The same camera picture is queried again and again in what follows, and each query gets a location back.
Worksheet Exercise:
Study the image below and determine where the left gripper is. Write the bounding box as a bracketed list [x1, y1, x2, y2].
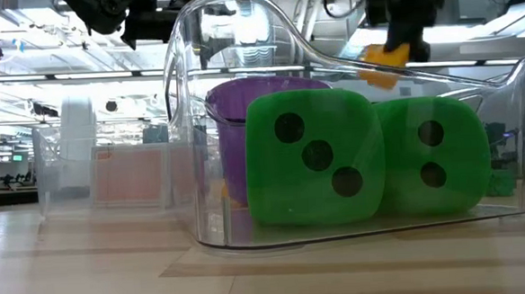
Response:
[119, 0, 184, 52]

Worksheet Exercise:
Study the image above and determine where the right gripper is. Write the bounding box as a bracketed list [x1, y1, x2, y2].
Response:
[365, 0, 455, 65]

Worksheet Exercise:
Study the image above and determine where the yellow sponge block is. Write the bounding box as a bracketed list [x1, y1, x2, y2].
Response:
[356, 42, 414, 93]

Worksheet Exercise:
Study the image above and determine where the green foam die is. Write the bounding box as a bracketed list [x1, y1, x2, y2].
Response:
[241, 85, 390, 229]
[370, 93, 495, 218]

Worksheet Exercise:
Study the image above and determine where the long ceiling light panel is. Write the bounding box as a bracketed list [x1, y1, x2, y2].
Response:
[345, 5, 525, 49]

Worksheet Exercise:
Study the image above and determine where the purple plastic bucket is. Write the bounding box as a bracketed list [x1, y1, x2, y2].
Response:
[203, 73, 338, 209]

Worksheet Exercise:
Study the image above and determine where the large clear plastic bin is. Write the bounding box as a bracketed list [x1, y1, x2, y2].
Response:
[157, 0, 525, 256]

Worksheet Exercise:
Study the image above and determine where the small green toy brick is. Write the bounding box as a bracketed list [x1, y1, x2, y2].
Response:
[486, 168, 517, 198]

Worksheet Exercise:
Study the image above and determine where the small clear plastic box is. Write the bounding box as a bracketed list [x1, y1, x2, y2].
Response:
[31, 117, 195, 221]

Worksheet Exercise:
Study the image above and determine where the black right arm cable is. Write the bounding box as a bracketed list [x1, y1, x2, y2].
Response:
[324, 0, 369, 22]

